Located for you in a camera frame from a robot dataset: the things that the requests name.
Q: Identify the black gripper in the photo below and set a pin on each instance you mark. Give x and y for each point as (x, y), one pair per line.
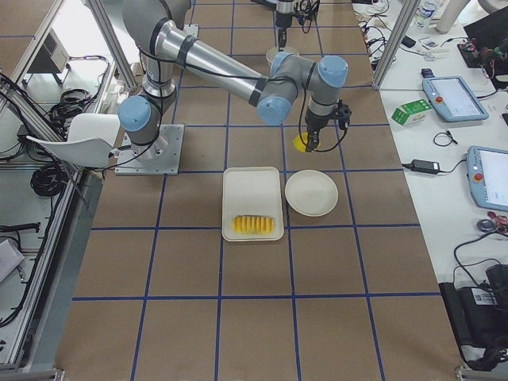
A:
(314, 125)

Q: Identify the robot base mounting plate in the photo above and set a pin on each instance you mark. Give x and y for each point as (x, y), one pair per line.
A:
(162, 158)

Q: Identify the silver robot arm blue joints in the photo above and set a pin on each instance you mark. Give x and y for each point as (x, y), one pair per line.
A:
(157, 29)

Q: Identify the yellow lemon slice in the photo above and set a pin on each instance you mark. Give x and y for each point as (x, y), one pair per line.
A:
(299, 142)

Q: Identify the white round plate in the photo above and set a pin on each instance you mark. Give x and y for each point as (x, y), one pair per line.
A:
(311, 193)

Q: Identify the white rectangular tray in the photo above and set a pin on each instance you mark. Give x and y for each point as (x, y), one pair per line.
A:
(251, 191)

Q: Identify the green white carton box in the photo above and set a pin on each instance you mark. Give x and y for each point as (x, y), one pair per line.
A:
(411, 112)

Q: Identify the sliced yellow fruit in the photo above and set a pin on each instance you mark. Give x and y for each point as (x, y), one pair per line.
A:
(253, 224)

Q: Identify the black power adapter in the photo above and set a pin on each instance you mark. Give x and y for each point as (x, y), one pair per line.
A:
(425, 166)

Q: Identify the blue teach pendant upper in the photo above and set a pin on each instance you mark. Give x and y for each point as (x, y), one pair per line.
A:
(453, 99)

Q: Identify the blue teach pendant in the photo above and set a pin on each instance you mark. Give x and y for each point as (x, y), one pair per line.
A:
(487, 177)
(453, 99)

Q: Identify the blue teach pendant lower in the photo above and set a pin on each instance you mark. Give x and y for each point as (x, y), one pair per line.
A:
(487, 177)

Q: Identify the white plastic chair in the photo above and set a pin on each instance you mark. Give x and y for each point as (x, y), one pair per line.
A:
(90, 140)

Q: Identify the black device bottom right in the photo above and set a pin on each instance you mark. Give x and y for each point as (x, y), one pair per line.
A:
(478, 316)

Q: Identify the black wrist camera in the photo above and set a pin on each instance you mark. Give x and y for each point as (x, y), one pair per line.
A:
(342, 115)

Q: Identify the aluminium frame post right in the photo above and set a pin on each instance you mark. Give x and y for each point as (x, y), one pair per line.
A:
(401, 24)

